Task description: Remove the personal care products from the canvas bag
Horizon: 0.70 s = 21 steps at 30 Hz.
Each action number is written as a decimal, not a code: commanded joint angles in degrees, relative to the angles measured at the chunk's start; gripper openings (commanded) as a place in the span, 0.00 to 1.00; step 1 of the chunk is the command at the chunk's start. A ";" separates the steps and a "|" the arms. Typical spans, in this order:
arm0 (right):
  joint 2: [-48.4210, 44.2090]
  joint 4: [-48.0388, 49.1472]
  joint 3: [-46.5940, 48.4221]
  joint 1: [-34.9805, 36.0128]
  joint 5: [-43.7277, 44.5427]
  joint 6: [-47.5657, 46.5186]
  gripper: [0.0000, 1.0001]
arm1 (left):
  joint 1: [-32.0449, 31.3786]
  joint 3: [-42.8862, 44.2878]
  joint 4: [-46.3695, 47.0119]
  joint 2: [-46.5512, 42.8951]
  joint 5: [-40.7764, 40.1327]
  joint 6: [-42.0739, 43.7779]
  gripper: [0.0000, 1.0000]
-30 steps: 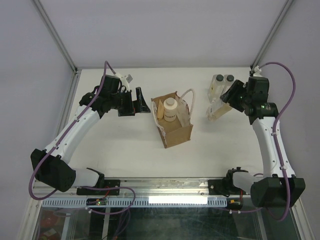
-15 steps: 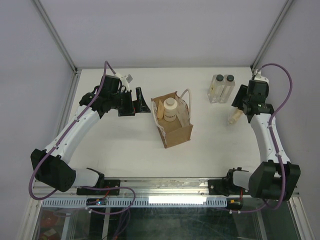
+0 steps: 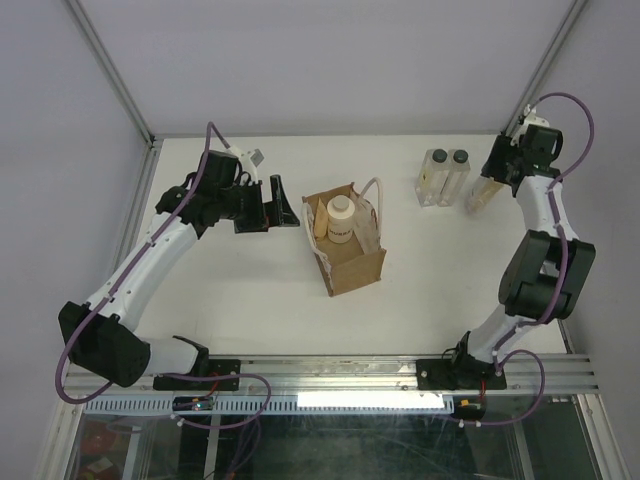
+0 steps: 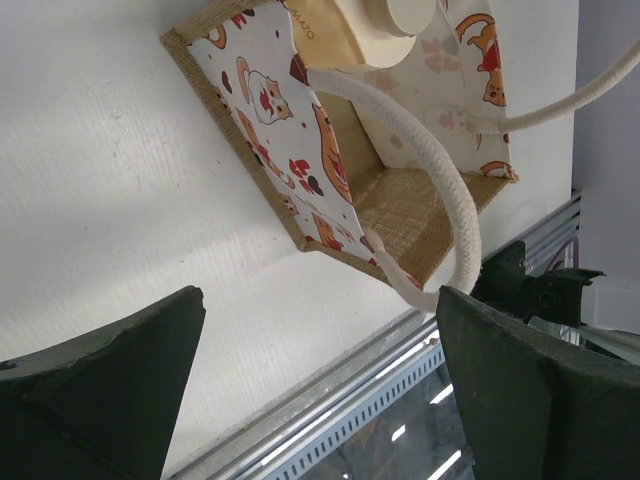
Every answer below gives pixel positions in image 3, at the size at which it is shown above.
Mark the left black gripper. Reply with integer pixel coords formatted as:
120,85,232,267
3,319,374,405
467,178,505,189
218,175,300,234

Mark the clear bottle white cap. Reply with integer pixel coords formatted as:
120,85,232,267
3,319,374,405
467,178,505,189
465,176,503,214

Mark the white cream jar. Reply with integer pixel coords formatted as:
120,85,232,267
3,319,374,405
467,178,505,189
327,195,356,244

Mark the clear square bottle dark cap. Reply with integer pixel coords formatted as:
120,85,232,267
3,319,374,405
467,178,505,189
415,149,451,207

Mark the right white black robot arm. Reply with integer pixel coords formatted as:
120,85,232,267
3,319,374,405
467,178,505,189
446,123,596,388

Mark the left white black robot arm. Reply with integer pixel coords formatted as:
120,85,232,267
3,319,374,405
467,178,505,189
58,150,300,389

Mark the brown canvas tote bag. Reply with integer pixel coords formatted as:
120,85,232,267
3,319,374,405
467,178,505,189
302,177,386,297

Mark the beige sachet packet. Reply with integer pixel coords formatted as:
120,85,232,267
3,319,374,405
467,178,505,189
313,199,329,240

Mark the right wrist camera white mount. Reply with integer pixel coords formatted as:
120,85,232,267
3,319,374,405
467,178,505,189
514,104,550,138

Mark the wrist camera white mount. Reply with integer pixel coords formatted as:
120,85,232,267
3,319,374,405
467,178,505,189
227,145,264,182
514,104,550,138

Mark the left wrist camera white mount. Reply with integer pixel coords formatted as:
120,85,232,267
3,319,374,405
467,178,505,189
227,145,264,182

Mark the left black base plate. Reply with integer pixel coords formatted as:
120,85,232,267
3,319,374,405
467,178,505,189
153,357,242,393

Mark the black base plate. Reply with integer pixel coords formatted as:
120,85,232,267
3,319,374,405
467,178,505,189
153,357,242,393
416,358,507,391

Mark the right aluminium corner post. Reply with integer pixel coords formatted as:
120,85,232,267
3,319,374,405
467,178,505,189
501,0,590,135

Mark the aluminium corner post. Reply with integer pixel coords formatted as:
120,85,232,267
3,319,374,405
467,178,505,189
501,0,590,135
62,0,156,149

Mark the left aluminium corner post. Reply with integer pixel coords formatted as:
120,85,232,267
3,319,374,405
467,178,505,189
62,0,156,149

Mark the grey slotted cable duct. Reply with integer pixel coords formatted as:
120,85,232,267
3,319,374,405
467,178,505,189
85,391,454,416

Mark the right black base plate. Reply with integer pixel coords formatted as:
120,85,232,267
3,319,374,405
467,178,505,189
416,358,507,391

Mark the aluminium rail frame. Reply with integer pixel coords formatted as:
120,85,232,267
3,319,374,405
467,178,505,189
63,352,599,401

